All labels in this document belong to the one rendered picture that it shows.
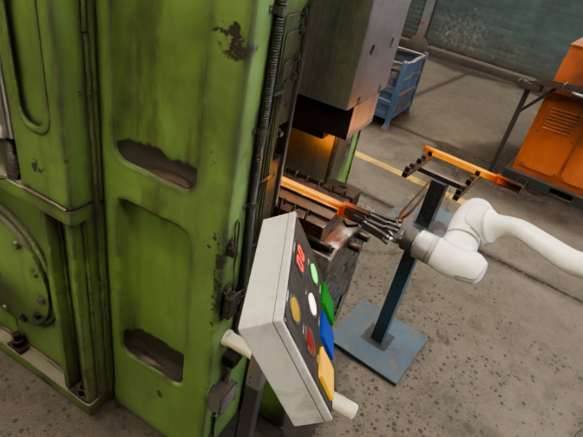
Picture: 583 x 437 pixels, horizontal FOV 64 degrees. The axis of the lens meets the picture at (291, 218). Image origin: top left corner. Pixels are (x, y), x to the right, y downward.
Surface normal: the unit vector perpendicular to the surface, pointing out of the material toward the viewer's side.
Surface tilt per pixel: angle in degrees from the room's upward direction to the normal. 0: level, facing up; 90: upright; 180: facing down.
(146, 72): 89
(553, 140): 90
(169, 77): 89
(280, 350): 90
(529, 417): 0
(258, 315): 30
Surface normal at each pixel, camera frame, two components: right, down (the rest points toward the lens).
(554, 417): 0.17, -0.82
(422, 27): -0.59, 0.36
